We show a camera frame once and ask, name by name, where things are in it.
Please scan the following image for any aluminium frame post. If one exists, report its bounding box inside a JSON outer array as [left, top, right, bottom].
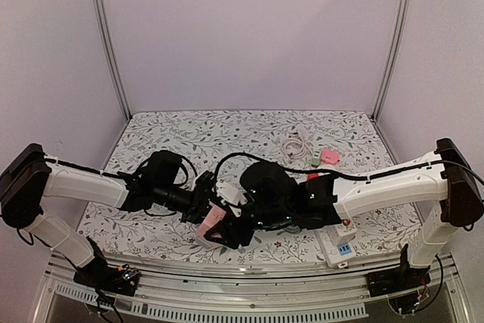
[[92, 0, 132, 122], [371, 0, 411, 123]]

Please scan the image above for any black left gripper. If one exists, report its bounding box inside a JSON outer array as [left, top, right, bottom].
[[154, 183, 222, 225]]

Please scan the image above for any left aluminium frame post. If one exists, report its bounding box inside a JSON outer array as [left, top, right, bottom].
[[92, 0, 132, 122]]

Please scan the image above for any aluminium front rail base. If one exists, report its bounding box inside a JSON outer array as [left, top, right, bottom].
[[32, 253, 474, 322]]

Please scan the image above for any pink coiled power cable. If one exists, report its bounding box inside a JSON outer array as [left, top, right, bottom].
[[281, 129, 315, 161]]

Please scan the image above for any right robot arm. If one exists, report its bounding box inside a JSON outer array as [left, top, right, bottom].
[[204, 138, 483, 297]]

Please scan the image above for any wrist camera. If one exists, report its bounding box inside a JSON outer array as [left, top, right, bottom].
[[216, 162, 297, 218], [142, 151, 182, 188]]

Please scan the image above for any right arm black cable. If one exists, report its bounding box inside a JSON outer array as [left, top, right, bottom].
[[215, 151, 484, 203]]

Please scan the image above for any pink flat plug adapter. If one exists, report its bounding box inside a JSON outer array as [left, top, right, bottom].
[[321, 149, 340, 166]]

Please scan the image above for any right aluminium frame post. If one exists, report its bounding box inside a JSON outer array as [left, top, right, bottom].
[[371, 0, 411, 123]]

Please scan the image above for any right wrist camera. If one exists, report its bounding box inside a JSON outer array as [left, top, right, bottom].
[[216, 162, 297, 218]]

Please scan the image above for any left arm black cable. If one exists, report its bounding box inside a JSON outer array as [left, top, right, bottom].
[[41, 154, 197, 195]]

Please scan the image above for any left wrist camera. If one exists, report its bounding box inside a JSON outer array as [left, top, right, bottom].
[[142, 151, 182, 188]]

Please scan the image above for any floral patterned table mat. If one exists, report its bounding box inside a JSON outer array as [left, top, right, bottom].
[[77, 110, 424, 266]]

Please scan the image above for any white cube adapter red flower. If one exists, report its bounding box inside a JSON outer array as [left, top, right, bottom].
[[333, 219, 357, 241]]

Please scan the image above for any pink cube socket adapter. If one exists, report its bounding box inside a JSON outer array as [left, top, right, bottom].
[[197, 206, 226, 238]]

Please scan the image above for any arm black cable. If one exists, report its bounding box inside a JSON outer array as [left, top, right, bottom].
[[41, 154, 197, 195], [215, 151, 484, 203]]

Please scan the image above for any green usb plug adapter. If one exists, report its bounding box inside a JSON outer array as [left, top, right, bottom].
[[310, 150, 321, 167]]

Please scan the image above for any long white power strip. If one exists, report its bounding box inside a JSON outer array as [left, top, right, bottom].
[[317, 225, 356, 269]]

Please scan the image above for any red cube socket adapter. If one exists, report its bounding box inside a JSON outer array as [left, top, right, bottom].
[[307, 173, 321, 181]]

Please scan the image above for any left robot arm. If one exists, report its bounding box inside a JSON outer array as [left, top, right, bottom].
[[1, 144, 214, 297]]

